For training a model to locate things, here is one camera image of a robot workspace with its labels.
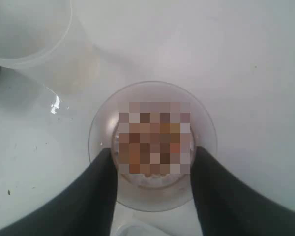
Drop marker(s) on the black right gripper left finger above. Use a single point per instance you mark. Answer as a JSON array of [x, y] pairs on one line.
[[85, 208]]

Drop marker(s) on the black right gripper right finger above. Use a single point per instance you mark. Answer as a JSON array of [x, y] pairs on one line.
[[227, 207]]

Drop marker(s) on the clear domed shaker lid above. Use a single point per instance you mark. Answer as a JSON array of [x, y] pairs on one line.
[[138, 229]]

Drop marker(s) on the clear plastic shaker tumbler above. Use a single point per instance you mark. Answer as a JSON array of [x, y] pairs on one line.
[[152, 130]]

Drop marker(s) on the frosted plastic jar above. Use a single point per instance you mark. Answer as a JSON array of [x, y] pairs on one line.
[[45, 40]]

